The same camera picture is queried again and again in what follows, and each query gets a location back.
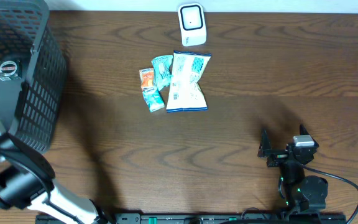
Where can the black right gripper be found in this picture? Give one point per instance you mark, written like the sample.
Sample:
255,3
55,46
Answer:
278,155

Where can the cream snack bag blue trim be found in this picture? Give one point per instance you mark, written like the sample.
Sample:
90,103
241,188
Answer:
185,93

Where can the teal tissue packet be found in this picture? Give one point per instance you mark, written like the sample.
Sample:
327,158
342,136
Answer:
153,99

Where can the teal plastic-wrapped packet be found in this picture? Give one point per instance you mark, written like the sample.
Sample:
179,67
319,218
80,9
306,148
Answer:
163,76

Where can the orange tissue packet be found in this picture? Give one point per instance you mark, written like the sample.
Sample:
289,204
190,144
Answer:
146,78

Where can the black-white right robot arm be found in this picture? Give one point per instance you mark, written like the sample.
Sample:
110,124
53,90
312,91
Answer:
303,194

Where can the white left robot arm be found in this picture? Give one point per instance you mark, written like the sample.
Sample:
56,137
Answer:
27,180

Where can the white barcode scanner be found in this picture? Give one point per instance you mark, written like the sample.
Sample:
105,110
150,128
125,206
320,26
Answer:
192,24

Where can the dark grey plastic basket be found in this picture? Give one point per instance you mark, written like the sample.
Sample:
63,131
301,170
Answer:
29,106

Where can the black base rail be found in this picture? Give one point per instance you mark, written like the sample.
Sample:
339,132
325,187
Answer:
135,218

